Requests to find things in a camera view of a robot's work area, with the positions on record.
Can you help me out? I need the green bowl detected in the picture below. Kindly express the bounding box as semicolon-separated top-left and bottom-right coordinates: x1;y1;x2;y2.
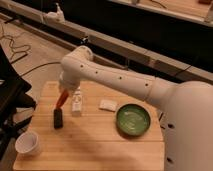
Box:
115;104;151;137

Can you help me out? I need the white sponge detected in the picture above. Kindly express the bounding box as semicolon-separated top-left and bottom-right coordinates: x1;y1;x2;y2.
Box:
99;99;117;112

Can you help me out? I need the white bottle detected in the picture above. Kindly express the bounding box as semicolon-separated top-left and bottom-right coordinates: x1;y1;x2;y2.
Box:
72;88;82;116

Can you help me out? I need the black rectangular block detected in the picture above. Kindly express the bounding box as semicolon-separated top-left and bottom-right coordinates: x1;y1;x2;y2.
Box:
54;109;63;129

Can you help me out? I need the black chair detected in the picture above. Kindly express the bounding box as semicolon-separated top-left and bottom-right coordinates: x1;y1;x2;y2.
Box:
0;45;36;161

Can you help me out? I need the white clamp on rail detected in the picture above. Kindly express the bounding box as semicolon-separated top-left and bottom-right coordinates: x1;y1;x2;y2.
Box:
45;4;65;23

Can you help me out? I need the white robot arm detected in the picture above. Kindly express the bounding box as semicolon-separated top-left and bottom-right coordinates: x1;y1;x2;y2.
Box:
60;46;213;171

